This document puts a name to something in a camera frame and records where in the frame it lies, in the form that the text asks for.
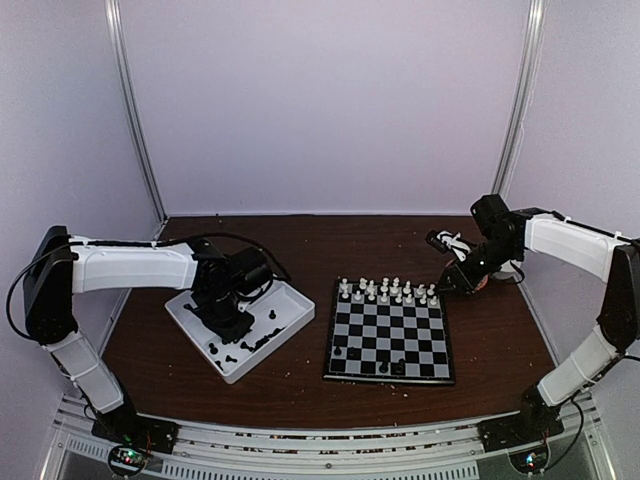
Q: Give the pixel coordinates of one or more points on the aluminium corner post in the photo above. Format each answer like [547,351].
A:
[118,42]
[525,85]

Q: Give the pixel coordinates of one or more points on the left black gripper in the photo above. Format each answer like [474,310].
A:
[232,333]

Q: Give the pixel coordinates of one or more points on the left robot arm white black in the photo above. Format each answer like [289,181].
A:
[66,265]

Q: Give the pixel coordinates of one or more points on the black white chess board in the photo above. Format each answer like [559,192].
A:
[420,335]

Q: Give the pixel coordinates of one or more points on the white plastic tray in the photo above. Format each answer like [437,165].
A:
[294,311]

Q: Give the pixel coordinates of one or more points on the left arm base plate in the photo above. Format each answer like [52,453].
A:
[144,433]

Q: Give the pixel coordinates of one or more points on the white chess pieces row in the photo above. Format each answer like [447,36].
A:
[387,292]

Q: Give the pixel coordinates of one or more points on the black chess piece king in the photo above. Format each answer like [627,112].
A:
[399,368]

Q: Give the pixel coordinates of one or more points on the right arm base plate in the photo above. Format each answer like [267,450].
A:
[510,431]

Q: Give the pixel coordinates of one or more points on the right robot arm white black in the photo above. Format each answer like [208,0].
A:
[584,289]

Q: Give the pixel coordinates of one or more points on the red patterned small dish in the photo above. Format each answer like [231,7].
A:
[482,284]

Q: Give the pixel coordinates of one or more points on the right aluminium corner post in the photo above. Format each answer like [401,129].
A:
[525,85]

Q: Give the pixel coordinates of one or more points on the left aluminium corner post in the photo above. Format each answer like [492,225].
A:
[118,42]

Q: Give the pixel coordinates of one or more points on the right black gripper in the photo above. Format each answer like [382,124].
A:
[461,278]

